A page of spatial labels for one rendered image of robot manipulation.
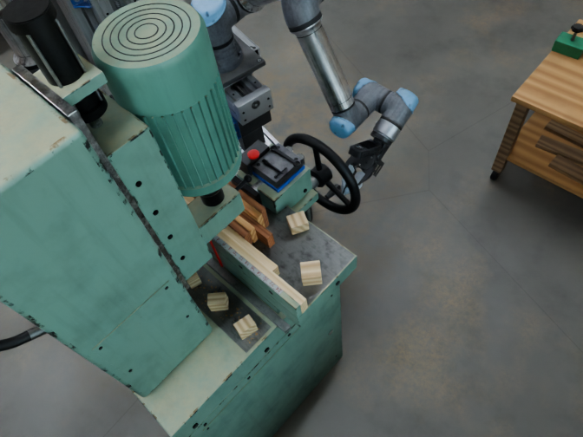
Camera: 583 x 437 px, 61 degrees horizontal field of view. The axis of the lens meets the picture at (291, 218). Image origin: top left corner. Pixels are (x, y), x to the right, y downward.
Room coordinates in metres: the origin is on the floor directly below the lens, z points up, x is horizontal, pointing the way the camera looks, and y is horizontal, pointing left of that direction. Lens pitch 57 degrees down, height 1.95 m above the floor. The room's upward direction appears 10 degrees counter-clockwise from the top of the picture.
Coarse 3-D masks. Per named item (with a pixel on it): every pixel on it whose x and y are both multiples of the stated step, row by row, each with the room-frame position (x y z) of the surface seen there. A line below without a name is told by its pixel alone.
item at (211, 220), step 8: (224, 192) 0.67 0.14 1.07; (232, 192) 0.67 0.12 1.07; (200, 200) 0.67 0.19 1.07; (224, 200) 0.65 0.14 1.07; (232, 200) 0.65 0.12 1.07; (240, 200) 0.67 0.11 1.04; (192, 208) 0.65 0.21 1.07; (200, 208) 0.64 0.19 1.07; (208, 208) 0.64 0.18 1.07; (216, 208) 0.64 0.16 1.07; (224, 208) 0.64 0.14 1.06; (232, 208) 0.65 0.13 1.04; (240, 208) 0.66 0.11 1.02; (200, 216) 0.62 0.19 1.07; (208, 216) 0.62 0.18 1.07; (216, 216) 0.62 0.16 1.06; (224, 216) 0.63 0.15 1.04; (232, 216) 0.64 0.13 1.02; (200, 224) 0.60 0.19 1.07; (208, 224) 0.61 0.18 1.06; (216, 224) 0.62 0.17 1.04; (224, 224) 0.63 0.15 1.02; (208, 232) 0.60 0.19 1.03; (216, 232) 0.61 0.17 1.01; (208, 240) 0.60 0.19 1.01
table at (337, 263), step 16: (288, 208) 0.72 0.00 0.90; (304, 208) 0.74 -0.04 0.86; (272, 224) 0.68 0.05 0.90; (288, 240) 0.62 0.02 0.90; (304, 240) 0.62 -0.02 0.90; (320, 240) 0.61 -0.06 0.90; (224, 256) 0.61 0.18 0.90; (272, 256) 0.59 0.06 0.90; (288, 256) 0.58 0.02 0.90; (304, 256) 0.57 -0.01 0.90; (320, 256) 0.57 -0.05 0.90; (336, 256) 0.56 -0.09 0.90; (352, 256) 0.55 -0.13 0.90; (240, 272) 0.57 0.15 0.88; (288, 272) 0.54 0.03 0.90; (336, 272) 0.51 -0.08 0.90; (256, 288) 0.53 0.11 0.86; (304, 288) 0.49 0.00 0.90; (320, 288) 0.48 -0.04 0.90; (336, 288) 0.50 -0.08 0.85; (320, 304) 0.46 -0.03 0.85; (304, 320) 0.43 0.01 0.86
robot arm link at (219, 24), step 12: (204, 0) 1.46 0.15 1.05; (216, 0) 1.44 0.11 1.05; (228, 0) 1.46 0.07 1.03; (204, 12) 1.40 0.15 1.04; (216, 12) 1.40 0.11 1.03; (228, 12) 1.43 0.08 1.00; (216, 24) 1.40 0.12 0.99; (228, 24) 1.42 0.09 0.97; (216, 36) 1.39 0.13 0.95; (228, 36) 1.41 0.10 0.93
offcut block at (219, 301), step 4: (220, 292) 0.55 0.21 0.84; (224, 292) 0.54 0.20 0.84; (208, 296) 0.54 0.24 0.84; (212, 296) 0.54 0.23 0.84; (216, 296) 0.54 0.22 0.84; (220, 296) 0.54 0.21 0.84; (224, 296) 0.54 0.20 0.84; (208, 300) 0.53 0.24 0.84; (212, 300) 0.53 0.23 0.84; (216, 300) 0.53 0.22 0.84; (220, 300) 0.53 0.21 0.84; (224, 300) 0.52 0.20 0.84; (208, 304) 0.52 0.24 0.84; (212, 304) 0.52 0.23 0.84; (216, 304) 0.52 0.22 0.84; (220, 304) 0.52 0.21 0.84; (224, 304) 0.52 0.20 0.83; (212, 308) 0.52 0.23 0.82; (216, 308) 0.52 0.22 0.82; (220, 308) 0.52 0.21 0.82; (224, 308) 0.52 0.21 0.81
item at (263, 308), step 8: (208, 264) 0.65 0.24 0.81; (216, 264) 0.64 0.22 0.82; (216, 272) 0.62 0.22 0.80; (224, 272) 0.61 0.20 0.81; (232, 280) 0.59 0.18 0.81; (240, 288) 0.56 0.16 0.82; (248, 296) 0.54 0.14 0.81; (256, 304) 0.51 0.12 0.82; (264, 304) 0.51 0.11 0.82; (264, 312) 0.48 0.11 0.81; (272, 312) 0.48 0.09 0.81; (272, 320) 0.46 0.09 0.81; (280, 320) 0.46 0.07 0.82; (280, 328) 0.44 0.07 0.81; (288, 328) 0.43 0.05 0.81
